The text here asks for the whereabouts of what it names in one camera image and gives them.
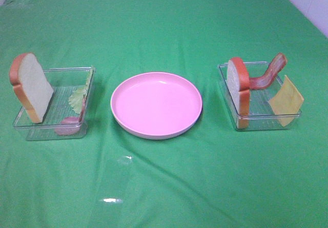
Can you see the green lettuce leaf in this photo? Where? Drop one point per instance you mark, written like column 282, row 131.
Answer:
column 76, row 99

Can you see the bacon strip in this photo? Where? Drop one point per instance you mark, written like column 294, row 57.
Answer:
column 72, row 124
column 275, row 66

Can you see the bread slice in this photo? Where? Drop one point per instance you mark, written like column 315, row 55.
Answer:
column 31, row 86
column 239, row 85

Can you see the pink round plate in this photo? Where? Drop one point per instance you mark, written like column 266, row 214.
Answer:
column 156, row 105

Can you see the green tablecloth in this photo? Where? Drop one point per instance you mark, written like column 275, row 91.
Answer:
column 210, row 176

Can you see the right clear plastic tray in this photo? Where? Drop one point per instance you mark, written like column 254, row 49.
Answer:
column 261, row 117

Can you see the clear plastic tray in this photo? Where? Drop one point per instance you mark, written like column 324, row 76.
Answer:
column 261, row 117
column 64, row 81

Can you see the left clear plastic tray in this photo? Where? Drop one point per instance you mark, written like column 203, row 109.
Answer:
column 64, row 81

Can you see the yellow cheese slice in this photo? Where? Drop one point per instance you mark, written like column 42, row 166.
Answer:
column 287, row 102

